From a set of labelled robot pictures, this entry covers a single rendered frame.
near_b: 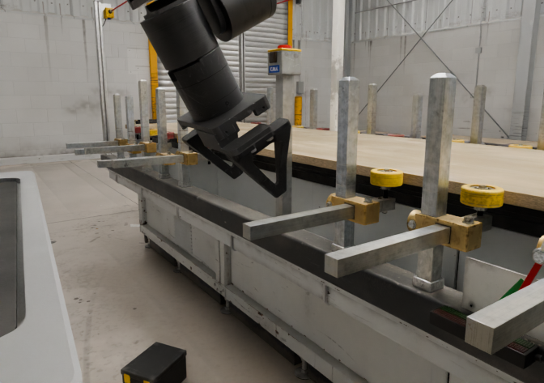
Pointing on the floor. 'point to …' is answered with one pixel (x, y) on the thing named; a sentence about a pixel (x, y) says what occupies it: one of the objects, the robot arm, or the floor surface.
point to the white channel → (337, 45)
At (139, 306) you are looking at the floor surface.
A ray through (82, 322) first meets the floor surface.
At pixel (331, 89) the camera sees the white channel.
